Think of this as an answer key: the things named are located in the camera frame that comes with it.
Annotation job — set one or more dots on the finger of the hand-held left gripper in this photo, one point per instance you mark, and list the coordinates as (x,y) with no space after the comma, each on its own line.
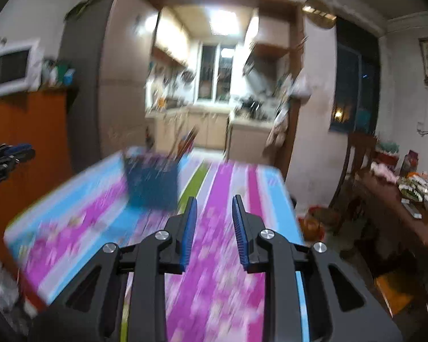
(19,148)
(25,156)

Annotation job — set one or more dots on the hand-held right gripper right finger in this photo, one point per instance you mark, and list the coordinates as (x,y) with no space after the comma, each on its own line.
(239,237)

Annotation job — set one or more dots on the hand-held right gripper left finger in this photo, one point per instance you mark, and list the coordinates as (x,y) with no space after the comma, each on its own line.
(188,237)

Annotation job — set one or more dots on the blue slotted utensil holder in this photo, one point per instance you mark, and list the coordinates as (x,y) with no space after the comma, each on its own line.
(149,185)

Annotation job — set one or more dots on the orange wooden cabinet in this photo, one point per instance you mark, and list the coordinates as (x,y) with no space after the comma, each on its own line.
(32,131)

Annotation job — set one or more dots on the floral striped tablecloth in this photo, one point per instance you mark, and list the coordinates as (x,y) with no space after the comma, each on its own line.
(214,256)

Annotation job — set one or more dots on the orange basket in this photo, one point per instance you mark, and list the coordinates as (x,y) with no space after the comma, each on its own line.
(312,224)

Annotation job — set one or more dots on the white bottle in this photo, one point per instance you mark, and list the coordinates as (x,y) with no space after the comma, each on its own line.
(52,76)

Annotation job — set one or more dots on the white microwave oven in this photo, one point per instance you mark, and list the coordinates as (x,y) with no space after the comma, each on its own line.
(10,67)

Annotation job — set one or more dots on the blue container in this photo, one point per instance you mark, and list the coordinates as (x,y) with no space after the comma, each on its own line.
(69,77)

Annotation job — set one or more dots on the green cup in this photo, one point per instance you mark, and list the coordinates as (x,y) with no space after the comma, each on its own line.
(61,71)

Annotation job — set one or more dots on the kitchen counter cabinets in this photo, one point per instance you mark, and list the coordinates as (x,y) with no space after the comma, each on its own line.
(214,128)

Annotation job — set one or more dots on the hanging cloth bag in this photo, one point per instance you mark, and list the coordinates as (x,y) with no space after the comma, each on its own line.
(278,131)

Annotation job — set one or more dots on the grey refrigerator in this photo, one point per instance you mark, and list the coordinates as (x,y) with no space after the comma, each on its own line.
(121,78)

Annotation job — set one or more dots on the dark wooden side table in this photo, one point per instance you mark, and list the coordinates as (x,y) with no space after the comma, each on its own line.
(388,213)

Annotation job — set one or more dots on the wooden chair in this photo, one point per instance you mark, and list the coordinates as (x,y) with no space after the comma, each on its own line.
(360,146)

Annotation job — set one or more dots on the pink cloth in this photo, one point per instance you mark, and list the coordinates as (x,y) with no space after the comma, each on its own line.
(383,171)

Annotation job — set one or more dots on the white hanging plastic bag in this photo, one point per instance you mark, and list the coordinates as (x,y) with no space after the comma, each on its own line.
(301,87)

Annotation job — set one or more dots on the barred kitchen window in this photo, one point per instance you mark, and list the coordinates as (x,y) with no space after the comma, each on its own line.
(208,74)

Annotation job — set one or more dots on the wooden stool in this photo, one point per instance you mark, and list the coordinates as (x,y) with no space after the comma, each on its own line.
(396,288)

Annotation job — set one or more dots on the steel range hood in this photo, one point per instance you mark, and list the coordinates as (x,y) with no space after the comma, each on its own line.
(262,73)

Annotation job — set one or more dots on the red packet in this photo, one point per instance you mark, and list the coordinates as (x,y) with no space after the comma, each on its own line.
(409,162)

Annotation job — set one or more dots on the beige upper kitchen cabinet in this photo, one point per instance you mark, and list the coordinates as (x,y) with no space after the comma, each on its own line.
(271,32)
(171,39)

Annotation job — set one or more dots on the dark room window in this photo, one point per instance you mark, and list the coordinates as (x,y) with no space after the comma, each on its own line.
(349,78)

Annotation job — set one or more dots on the ceiling light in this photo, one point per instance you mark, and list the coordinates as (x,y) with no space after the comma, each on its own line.
(224,21)

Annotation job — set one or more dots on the round straw hat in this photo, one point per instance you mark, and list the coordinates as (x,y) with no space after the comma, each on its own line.
(319,12)

